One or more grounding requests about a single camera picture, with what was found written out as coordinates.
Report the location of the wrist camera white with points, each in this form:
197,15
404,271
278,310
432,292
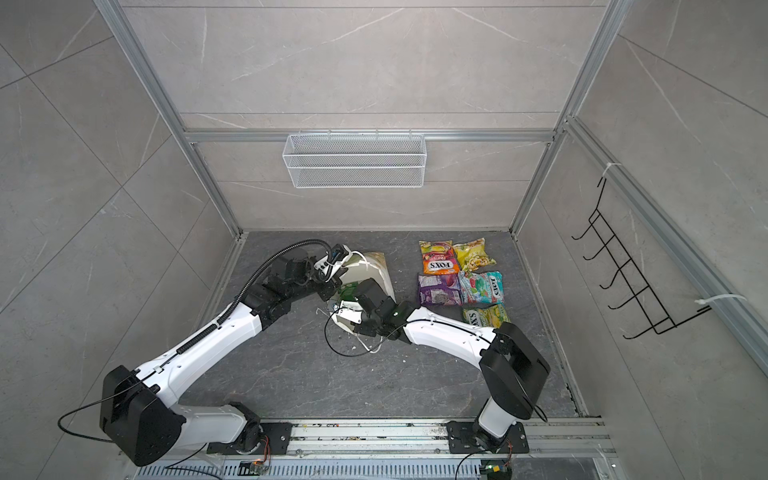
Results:
348,313
329,265

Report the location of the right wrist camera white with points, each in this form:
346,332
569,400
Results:
348,313

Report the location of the orange Fox's fruits candy bag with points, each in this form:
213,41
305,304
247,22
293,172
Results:
438,258

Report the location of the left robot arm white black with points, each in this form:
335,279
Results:
141,413

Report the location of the floral white paper bag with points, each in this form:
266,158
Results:
363,266

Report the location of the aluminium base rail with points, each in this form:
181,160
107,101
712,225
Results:
415,448

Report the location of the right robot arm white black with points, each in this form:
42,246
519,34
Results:
513,369

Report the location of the magenta purple candy packet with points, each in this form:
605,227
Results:
439,290

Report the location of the yellow snack packet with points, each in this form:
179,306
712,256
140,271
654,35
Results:
472,255

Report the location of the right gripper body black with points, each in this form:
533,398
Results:
371,325

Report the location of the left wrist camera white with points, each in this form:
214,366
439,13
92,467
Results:
329,265

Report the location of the teal mint candy packet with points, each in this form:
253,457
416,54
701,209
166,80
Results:
481,288

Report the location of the black wire hook rack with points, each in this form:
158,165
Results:
658,320

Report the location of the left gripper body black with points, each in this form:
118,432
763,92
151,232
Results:
313,284

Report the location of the green yellow striped candy packet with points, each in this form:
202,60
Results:
492,316

